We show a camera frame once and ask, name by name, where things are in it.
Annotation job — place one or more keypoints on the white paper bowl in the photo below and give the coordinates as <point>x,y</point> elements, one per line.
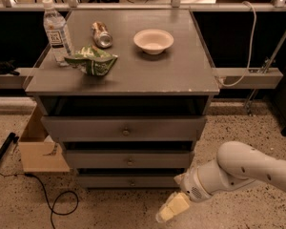
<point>153,41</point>

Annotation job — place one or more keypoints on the black bar on floor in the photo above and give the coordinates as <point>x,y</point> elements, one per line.
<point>11,138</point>

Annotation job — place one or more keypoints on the grey bottom drawer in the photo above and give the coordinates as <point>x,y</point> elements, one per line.
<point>127,181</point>

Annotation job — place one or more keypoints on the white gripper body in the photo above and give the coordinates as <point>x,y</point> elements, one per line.
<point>191,185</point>

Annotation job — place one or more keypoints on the crushed metal can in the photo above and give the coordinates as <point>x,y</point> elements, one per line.
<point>101,35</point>

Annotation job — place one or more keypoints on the grey drawer cabinet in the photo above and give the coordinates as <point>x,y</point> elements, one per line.
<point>178,82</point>

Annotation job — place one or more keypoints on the grey middle drawer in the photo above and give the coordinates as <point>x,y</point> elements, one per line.
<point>128,159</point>

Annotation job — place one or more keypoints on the black object on rail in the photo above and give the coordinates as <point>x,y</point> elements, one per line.
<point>6,67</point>

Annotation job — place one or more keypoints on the clear plastic water bottle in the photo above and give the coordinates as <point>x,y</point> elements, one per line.
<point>57,31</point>

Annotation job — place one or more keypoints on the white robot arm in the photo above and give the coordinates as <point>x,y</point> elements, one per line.
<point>236,166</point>

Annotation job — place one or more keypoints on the green chip bag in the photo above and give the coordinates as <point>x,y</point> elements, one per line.
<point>92,61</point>

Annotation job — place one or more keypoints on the grey drawer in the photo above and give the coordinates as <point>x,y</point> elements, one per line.
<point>123,128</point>
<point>128,159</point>
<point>127,181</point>

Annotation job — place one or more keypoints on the cardboard box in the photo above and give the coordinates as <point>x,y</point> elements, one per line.
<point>39,153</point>

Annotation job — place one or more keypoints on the grey top drawer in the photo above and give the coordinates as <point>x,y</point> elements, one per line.
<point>123,128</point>

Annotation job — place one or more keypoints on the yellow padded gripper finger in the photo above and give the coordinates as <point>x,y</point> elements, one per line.
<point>176,203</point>

